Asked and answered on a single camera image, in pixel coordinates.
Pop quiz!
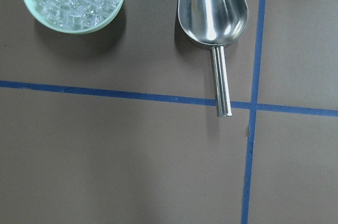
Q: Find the steel ice scoop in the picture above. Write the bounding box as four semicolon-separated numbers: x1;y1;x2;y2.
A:
177;0;249;117

